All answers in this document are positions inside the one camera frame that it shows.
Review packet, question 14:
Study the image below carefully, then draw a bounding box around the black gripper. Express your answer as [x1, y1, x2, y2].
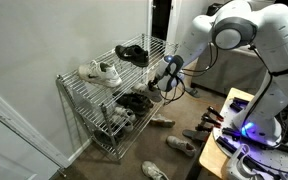
[148, 63, 178, 93]

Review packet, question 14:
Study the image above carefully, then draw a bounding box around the plain black sneaker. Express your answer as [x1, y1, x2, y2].
[115, 96, 148, 118]
[127, 92, 155, 109]

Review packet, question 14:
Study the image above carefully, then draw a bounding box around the small white sneaker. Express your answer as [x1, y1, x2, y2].
[111, 114, 135, 133]
[113, 105, 137, 123]

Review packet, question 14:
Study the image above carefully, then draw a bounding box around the grey sneaker with orange lining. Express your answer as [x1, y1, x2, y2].
[166, 134, 197, 158]

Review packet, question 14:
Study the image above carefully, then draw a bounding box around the light grey laced sneaker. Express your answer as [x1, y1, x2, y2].
[141, 160, 170, 180]

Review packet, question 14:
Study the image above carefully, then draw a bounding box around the grey slide sandal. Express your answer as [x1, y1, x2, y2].
[184, 87, 202, 99]

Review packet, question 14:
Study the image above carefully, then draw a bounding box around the dark grey shoe insole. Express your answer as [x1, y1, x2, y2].
[182, 129, 211, 143]

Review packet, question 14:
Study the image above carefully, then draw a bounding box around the white panel door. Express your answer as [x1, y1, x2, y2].
[146, 0, 193, 46]
[0, 81, 72, 180]

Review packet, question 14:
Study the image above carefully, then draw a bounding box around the black low shoe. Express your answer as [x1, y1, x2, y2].
[93, 128, 126, 147]

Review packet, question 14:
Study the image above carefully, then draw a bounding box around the grey fabric covered furniture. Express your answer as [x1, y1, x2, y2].
[192, 44, 269, 97]

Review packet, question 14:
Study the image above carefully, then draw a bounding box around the light wooden table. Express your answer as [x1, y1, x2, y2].
[198, 87, 288, 180]

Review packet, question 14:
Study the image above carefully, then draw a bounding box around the white VR controller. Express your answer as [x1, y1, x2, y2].
[224, 143, 268, 180]

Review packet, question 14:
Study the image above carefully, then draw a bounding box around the small metal door stop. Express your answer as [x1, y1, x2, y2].
[57, 168, 68, 178]

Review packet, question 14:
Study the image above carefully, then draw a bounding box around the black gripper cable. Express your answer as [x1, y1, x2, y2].
[159, 41, 220, 105]

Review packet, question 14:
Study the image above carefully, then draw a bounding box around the chrome wire shoe rack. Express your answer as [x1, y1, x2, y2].
[55, 33, 180, 164]

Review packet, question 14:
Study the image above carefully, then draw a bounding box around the black metal mounting bracket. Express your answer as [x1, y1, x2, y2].
[229, 96, 251, 113]
[215, 126, 243, 157]

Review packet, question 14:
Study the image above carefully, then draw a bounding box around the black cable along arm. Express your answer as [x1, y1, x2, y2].
[241, 44, 288, 134]

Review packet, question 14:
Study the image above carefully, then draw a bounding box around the thin black cable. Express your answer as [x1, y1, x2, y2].
[242, 155, 288, 178]

